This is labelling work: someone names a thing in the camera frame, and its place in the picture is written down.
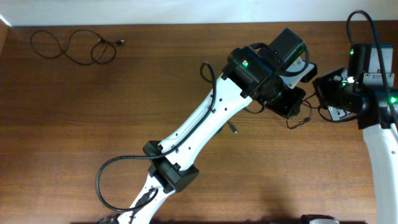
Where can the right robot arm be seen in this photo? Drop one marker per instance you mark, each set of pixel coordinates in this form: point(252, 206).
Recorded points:
point(359, 89)

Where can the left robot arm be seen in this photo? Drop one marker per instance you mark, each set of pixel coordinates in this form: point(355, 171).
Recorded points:
point(257, 72)

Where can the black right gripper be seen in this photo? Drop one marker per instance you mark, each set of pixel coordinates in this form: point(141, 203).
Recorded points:
point(325, 88)

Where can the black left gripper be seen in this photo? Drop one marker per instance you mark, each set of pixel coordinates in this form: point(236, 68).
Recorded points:
point(286, 101)

